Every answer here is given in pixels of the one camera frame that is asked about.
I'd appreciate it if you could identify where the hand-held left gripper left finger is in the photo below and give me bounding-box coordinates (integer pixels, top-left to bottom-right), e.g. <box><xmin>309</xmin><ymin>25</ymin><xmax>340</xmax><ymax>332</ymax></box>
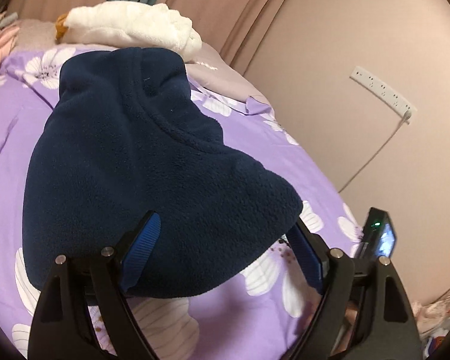
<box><xmin>27</xmin><ymin>210</ymin><xmax>162</xmax><ymax>360</ymax></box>

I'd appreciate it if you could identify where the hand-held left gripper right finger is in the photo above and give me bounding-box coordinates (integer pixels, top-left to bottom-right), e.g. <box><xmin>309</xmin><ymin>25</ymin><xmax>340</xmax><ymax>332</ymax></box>
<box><xmin>285</xmin><ymin>217</ymin><xmax>424</xmax><ymax>360</ymax></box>

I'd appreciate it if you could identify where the navy fleece garment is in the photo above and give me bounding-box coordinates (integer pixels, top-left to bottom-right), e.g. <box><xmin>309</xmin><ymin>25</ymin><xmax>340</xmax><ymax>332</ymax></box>
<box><xmin>22</xmin><ymin>47</ymin><xmax>302</xmax><ymax>299</ymax></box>

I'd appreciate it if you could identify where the pale pink cloth item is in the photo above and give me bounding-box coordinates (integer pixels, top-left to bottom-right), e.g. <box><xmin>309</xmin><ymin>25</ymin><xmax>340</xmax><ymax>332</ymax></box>
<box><xmin>412</xmin><ymin>294</ymin><xmax>450</xmax><ymax>340</ymax></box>

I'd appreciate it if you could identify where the purple floral bed sheet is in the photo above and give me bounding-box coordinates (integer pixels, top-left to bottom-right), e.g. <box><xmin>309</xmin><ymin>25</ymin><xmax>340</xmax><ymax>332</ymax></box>
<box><xmin>0</xmin><ymin>45</ymin><xmax>364</xmax><ymax>360</ymax></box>

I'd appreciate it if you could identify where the white power strip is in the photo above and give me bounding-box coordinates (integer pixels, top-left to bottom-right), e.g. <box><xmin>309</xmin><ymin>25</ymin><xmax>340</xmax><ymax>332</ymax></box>
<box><xmin>350</xmin><ymin>65</ymin><xmax>417</xmax><ymax>119</ymax></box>

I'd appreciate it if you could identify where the mauve blanket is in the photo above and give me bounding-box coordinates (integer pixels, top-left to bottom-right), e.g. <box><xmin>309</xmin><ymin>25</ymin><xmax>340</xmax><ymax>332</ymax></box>
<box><xmin>185</xmin><ymin>41</ymin><xmax>272</xmax><ymax>115</ymax></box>

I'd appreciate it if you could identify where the white goose plush toy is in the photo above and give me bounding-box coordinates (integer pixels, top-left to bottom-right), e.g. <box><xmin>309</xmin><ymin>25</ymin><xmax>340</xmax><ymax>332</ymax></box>
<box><xmin>54</xmin><ymin>2</ymin><xmax>203</xmax><ymax>62</ymax></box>

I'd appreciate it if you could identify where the pink curtain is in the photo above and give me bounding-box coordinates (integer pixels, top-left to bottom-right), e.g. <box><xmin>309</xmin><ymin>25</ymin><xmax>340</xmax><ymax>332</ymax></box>
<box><xmin>7</xmin><ymin>0</ymin><xmax>304</xmax><ymax>68</ymax></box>

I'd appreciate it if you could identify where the white power cable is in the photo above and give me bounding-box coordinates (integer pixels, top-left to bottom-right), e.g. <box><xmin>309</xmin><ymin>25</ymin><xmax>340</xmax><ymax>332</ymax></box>
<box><xmin>339</xmin><ymin>114</ymin><xmax>413</xmax><ymax>192</ymax></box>

